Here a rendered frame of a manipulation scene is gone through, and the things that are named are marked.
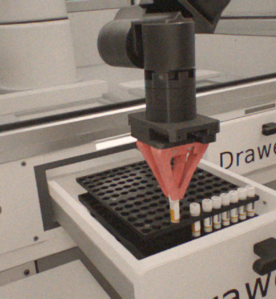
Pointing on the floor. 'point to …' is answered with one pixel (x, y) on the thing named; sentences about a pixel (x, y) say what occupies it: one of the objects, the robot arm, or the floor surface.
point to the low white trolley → (54, 285)
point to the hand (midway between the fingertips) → (173, 191)
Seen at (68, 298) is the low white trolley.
